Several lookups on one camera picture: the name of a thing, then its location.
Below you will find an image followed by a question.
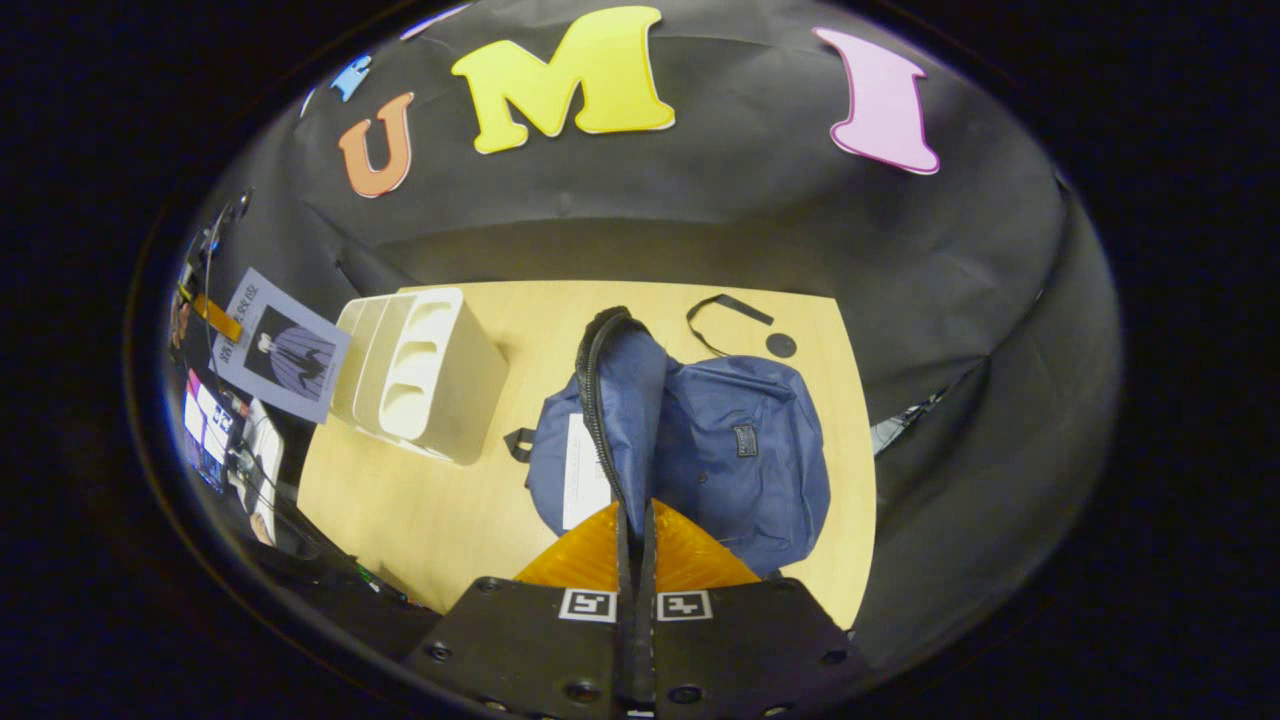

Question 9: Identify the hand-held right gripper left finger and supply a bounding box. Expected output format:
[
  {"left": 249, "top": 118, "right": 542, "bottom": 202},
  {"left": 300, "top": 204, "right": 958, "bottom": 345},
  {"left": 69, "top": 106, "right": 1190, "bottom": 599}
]
[{"left": 403, "top": 500, "right": 638, "bottom": 720}]

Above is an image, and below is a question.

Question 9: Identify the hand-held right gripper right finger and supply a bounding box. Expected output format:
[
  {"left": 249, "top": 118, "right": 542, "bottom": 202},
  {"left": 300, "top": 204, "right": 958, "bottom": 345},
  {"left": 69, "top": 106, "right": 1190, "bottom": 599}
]
[{"left": 637, "top": 500, "right": 873, "bottom": 720}]

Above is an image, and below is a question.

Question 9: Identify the pale blue cover book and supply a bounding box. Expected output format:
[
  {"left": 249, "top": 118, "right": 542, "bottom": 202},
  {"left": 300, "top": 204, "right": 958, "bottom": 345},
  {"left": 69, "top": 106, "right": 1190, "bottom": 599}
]
[{"left": 209, "top": 267, "right": 352, "bottom": 424}]

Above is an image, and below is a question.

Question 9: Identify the white grey patterned book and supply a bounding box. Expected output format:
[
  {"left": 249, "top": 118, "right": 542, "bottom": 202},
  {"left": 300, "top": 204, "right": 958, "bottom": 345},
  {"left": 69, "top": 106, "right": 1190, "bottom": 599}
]
[{"left": 562, "top": 412, "right": 614, "bottom": 532}]

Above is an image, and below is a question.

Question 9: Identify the blue schoolbag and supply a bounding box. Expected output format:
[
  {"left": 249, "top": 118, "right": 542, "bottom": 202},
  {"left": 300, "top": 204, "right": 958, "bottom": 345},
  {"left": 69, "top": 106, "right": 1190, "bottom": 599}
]
[{"left": 504, "top": 305, "right": 832, "bottom": 581}]

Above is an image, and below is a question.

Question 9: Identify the white bookshelf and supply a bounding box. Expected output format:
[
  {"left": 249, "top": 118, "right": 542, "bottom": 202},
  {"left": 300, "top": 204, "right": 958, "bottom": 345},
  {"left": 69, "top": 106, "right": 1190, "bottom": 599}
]
[{"left": 330, "top": 287, "right": 510, "bottom": 467}]

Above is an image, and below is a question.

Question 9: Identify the lit computer screen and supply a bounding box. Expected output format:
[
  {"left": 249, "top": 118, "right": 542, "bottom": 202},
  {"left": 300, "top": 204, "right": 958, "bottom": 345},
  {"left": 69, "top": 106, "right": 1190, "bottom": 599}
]
[{"left": 182, "top": 384, "right": 237, "bottom": 493}]

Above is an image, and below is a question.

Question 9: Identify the white flat item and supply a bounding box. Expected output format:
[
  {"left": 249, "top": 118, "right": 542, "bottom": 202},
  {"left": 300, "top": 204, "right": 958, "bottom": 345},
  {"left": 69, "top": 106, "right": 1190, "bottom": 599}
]
[{"left": 240, "top": 398, "right": 289, "bottom": 547}]

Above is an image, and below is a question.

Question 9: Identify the black backdrop cloth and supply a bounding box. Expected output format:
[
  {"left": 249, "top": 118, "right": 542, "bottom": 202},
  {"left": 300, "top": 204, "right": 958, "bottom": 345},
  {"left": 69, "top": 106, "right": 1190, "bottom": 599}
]
[{"left": 165, "top": 0, "right": 1126, "bottom": 701}]

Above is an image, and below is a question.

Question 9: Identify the black strap with round tag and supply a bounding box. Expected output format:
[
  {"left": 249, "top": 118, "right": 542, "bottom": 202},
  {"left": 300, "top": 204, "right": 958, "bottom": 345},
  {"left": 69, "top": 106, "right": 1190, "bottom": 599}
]
[{"left": 685, "top": 293, "right": 799, "bottom": 360}]

